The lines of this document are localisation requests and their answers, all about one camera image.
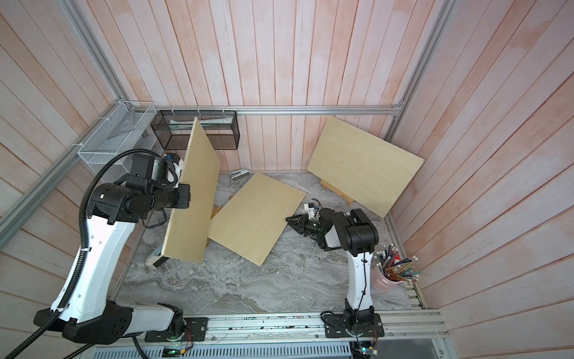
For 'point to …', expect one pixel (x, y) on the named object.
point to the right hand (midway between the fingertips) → (286, 220)
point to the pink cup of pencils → (388, 270)
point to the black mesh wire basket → (174, 128)
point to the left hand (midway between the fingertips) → (186, 196)
